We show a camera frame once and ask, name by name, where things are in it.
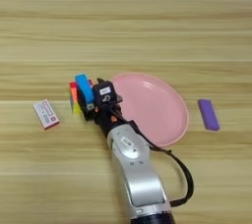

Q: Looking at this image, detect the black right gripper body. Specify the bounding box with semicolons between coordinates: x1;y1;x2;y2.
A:
92;102;133;138

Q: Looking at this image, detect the blue rectangular block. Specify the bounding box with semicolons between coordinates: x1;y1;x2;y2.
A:
74;73;96;111

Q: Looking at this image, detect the multicoloured puzzle cube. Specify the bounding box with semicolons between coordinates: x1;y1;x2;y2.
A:
68;80;95;115

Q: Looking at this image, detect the white and red eraser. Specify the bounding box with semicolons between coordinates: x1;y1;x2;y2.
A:
32;98;61;131

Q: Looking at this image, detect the pink round plate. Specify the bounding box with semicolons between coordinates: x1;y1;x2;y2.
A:
109;72;190;148

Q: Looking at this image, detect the purple rectangular block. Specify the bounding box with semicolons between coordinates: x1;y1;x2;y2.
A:
197;98;221;133

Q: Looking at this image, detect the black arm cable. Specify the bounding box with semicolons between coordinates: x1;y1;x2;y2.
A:
109;105;195;208

